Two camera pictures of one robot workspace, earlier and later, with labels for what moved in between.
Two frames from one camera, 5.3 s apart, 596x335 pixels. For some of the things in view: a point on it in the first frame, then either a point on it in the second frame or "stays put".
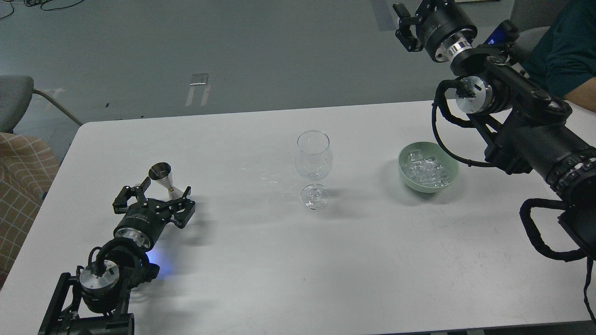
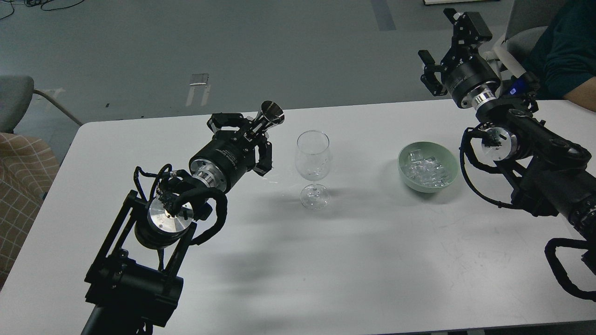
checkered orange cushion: (28, 166) stays put
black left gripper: (145, 221) -> (230, 154)
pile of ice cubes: (425, 171) stays put
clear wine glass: (314, 159) stays put
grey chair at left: (16, 92) stays put
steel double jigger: (161, 172) -> (270, 116)
